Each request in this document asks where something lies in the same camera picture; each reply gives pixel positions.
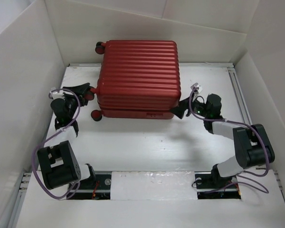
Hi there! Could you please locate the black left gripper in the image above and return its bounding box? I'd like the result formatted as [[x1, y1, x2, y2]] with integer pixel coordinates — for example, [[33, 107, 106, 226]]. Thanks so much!
[[62, 83, 91, 118]]

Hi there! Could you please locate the white foam cover panel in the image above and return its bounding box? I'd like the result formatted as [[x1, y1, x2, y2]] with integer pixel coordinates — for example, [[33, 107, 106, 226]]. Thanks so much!
[[110, 171, 198, 200]]

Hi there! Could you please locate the red hard-shell suitcase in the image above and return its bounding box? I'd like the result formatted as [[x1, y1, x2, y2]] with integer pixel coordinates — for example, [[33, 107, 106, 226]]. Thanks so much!
[[91, 40, 181, 121]]

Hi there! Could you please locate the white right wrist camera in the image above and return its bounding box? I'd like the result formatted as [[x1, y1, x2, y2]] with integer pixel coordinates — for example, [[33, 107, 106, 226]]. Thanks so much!
[[190, 83, 202, 94]]

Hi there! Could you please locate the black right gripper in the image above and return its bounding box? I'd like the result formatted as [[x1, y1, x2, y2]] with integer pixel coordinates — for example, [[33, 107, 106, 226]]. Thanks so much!
[[168, 92, 209, 119]]

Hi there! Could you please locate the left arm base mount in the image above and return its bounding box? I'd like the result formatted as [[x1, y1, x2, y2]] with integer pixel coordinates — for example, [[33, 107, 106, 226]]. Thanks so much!
[[66, 171, 112, 200]]

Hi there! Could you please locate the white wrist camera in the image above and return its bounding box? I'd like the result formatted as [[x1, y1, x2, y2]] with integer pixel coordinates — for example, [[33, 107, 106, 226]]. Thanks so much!
[[190, 83, 202, 94], [48, 87, 64, 100]]

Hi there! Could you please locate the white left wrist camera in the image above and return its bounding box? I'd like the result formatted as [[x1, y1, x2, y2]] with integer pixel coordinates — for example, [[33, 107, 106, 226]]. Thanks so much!
[[48, 87, 64, 100]]

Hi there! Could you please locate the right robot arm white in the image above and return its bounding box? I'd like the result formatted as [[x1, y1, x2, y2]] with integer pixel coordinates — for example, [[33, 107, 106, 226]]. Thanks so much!
[[170, 94, 275, 190]]

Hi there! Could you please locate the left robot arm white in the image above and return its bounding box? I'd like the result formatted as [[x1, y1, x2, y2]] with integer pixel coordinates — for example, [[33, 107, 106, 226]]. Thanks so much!
[[37, 83, 96, 190]]

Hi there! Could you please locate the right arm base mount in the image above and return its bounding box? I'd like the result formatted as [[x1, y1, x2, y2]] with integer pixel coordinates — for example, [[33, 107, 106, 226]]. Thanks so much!
[[191, 171, 241, 200]]

